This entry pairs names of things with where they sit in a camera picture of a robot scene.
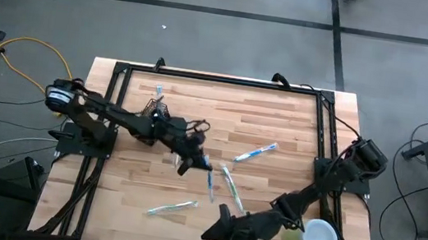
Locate blue white toothbrush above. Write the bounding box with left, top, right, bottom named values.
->
left=151, top=82, right=167, bottom=108
left=198, top=155, right=221, bottom=204
left=232, top=136, right=281, bottom=169

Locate thin grey cable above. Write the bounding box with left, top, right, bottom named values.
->
left=0, top=132, right=59, bottom=178

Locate black aluminium table frame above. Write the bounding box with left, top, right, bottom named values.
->
left=26, top=50, right=398, bottom=240

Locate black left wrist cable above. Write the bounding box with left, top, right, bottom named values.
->
left=185, top=116, right=214, bottom=136

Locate black arched frame handle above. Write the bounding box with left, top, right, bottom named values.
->
left=153, top=56, right=168, bottom=72
left=270, top=72, right=293, bottom=90

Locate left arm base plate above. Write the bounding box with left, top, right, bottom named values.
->
left=53, top=119, right=119, bottom=162

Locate yellow extension cable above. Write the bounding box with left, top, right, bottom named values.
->
left=0, top=12, right=83, bottom=135

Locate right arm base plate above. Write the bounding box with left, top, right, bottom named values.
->
left=310, top=156, right=375, bottom=197

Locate black wire basket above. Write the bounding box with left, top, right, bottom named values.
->
left=134, top=92, right=175, bottom=148

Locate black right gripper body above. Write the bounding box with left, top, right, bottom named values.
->
left=229, top=207, right=289, bottom=240

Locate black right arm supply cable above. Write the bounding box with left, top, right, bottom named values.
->
left=294, top=83, right=368, bottom=137

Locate green disinfecting wipes canister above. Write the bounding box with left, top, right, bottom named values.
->
left=279, top=213, right=343, bottom=240

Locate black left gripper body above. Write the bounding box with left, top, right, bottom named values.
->
left=167, top=118, right=211, bottom=180

